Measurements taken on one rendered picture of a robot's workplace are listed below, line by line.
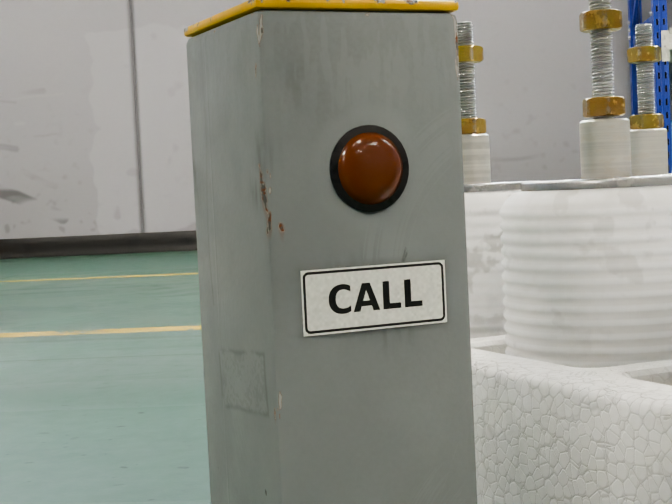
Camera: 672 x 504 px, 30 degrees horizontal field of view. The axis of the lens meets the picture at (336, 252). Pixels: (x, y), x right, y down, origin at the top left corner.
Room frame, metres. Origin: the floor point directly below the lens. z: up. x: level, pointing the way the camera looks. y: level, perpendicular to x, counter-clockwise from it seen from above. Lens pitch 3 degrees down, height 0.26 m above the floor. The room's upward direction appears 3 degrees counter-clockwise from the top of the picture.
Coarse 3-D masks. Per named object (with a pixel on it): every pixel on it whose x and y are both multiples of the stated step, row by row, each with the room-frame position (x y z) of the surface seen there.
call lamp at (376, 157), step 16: (352, 144) 0.38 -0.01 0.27; (368, 144) 0.39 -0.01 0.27; (384, 144) 0.39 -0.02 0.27; (352, 160) 0.38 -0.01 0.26; (368, 160) 0.39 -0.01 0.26; (384, 160) 0.39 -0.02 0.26; (400, 160) 0.39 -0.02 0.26; (352, 176) 0.38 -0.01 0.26; (368, 176) 0.39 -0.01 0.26; (384, 176) 0.39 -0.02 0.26; (400, 176) 0.39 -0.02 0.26; (352, 192) 0.38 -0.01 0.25; (368, 192) 0.39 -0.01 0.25; (384, 192) 0.39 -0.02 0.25
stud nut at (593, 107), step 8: (608, 96) 0.55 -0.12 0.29; (616, 96) 0.55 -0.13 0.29; (584, 104) 0.56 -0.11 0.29; (592, 104) 0.55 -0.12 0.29; (600, 104) 0.55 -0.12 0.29; (608, 104) 0.55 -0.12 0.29; (616, 104) 0.55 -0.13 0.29; (624, 104) 0.56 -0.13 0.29; (584, 112) 0.56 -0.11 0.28; (592, 112) 0.55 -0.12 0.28; (600, 112) 0.55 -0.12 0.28; (608, 112) 0.55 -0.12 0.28; (616, 112) 0.55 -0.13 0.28; (624, 112) 0.56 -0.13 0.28
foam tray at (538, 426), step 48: (480, 384) 0.52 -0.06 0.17; (528, 384) 0.48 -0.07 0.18; (576, 384) 0.46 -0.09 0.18; (624, 384) 0.45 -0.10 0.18; (480, 432) 0.52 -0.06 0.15; (528, 432) 0.49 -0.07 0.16; (576, 432) 0.46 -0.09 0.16; (624, 432) 0.43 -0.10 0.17; (480, 480) 0.52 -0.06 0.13; (528, 480) 0.49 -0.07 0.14; (576, 480) 0.46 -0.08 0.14; (624, 480) 0.43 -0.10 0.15
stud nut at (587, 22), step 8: (584, 16) 0.56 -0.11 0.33; (592, 16) 0.55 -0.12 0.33; (600, 16) 0.55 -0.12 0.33; (608, 16) 0.55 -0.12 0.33; (616, 16) 0.55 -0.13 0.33; (584, 24) 0.56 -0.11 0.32; (592, 24) 0.55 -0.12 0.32; (600, 24) 0.55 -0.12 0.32; (608, 24) 0.55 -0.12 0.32; (616, 24) 0.55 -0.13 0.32; (584, 32) 0.56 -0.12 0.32
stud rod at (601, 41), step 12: (588, 0) 0.56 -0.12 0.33; (600, 0) 0.56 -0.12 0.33; (600, 36) 0.56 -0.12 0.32; (600, 48) 0.56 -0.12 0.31; (612, 48) 0.56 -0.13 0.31; (600, 60) 0.56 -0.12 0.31; (600, 72) 0.56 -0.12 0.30; (612, 72) 0.56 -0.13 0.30; (600, 84) 0.56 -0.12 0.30; (612, 84) 0.56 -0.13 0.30; (600, 96) 0.56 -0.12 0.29
